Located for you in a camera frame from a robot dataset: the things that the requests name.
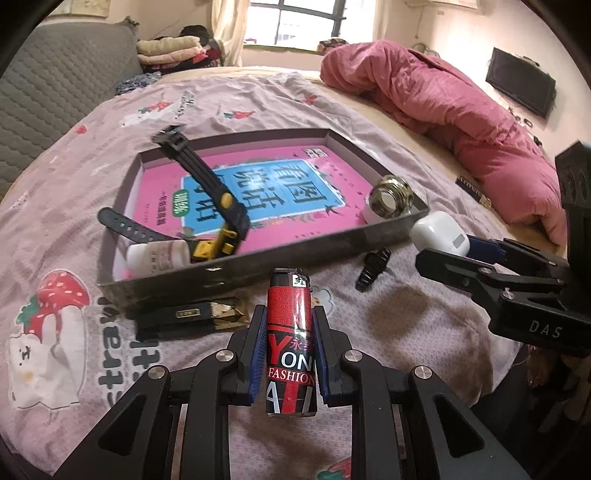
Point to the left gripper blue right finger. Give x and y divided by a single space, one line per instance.
318 314

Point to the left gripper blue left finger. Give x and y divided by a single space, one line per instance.
257 351

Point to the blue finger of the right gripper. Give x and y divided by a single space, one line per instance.
487 251
477 279

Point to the red and black lighter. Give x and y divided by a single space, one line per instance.
291 389

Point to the white earbuds case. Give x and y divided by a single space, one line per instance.
440 231

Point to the black and gold box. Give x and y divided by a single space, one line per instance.
190 320

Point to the black hair claw clip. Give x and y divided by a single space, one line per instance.
374 264

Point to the black and yellow wristwatch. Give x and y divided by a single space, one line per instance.
178 201

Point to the white pill bottle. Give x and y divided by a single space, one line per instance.
156 257

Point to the black and gold bar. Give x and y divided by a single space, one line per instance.
474 192

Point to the red rumpled quilt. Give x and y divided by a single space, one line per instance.
433 98

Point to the dark cardboard box tray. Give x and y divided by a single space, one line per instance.
213 277

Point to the pink and blue book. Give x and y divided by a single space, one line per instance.
292 193

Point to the dark framed window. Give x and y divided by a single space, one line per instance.
298 24

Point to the dark patterned cloth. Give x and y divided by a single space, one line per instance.
137 82

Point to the stack of folded clothes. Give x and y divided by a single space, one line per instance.
192 48

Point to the cream curtain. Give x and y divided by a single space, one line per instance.
228 23

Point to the grey quilted headboard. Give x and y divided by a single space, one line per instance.
57 77

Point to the black wall television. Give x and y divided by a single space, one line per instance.
522 81

